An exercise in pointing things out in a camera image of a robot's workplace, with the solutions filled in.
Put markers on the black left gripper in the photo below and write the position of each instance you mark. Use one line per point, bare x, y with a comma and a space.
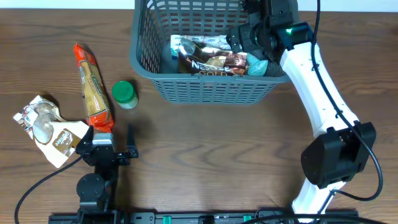
116, 155

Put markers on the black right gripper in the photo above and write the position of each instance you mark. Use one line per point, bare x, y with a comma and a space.
241, 37

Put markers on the small teal tissue packet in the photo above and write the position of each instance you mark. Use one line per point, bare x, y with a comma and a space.
256, 67

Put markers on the tissue multipack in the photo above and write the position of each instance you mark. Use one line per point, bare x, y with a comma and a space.
218, 41

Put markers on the brown Nescafe Gold coffee bag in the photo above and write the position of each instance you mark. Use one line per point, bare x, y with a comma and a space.
195, 57

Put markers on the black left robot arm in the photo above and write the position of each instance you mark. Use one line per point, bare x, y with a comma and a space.
97, 190

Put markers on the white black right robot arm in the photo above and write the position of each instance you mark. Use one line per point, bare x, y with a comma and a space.
342, 144

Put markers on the orange spaghetti packet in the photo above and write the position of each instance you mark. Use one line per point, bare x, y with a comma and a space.
98, 113

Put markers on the white brown snack pouch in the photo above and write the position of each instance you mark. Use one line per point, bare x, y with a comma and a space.
56, 137

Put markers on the green lid jar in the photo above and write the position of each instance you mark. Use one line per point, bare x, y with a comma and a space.
125, 95

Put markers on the grey plastic basket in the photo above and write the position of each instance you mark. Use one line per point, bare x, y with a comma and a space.
150, 55

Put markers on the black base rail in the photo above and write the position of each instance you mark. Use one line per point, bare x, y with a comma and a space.
164, 218

